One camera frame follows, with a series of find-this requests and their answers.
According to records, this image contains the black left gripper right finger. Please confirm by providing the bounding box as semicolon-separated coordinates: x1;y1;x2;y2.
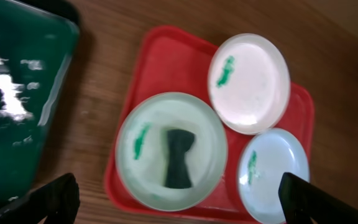
278;172;358;224

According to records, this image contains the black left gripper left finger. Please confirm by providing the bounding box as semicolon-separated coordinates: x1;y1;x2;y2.
0;173;80;224

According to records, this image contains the mint plate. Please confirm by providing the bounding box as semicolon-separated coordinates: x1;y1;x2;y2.
115;92;228;212
237;128;310;223

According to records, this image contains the green sponge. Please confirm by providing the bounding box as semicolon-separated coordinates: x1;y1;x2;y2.
164;129;195;189

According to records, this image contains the white plate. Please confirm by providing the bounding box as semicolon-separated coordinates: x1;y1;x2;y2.
208;33;291;135

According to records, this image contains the black water basin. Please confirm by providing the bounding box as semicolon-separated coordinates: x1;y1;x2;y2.
0;0;80;208

